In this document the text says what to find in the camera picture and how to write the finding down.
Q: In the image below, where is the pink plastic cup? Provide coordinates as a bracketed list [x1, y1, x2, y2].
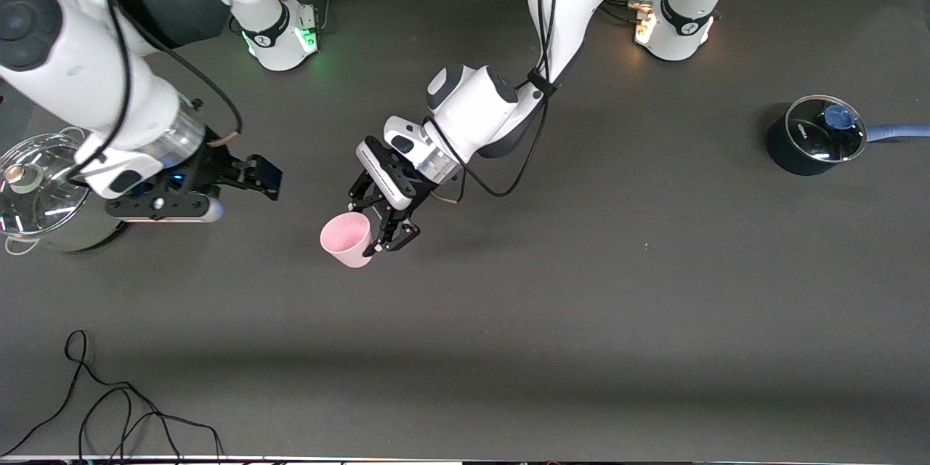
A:
[320, 211, 374, 269]

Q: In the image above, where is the sage green cooking pot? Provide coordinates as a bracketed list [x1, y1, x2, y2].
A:
[0, 126, 130, 256]

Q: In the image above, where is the glass lid with pale knob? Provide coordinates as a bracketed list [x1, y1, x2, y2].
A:
[0, 134, 94, 238]

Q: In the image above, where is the dark grey table cloth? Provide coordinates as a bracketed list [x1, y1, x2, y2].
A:
[0, 0, 930, 463]

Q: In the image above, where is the dark blue saucepan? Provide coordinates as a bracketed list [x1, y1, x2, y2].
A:
[767, 94, 930, 177]

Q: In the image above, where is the glass lid with blue knob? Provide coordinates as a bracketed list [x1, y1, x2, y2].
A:
[787, 94, 868, 163]

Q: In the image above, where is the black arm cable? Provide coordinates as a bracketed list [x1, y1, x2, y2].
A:
[427, 0, 562, 198]
[68, 0, 244, 184]

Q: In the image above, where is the thin black loose cable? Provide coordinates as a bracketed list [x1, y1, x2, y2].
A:
[0, 330, 223, 463]

